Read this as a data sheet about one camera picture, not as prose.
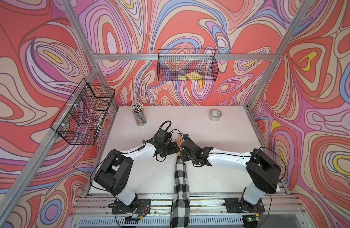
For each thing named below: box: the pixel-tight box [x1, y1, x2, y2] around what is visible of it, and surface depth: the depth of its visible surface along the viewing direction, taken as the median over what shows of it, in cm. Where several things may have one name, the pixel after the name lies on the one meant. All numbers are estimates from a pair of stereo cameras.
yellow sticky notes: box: [177, 71, 203, 82], surface depth 92 cm
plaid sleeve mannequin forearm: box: [169, 155, 191, 228], surface depth 73 cm
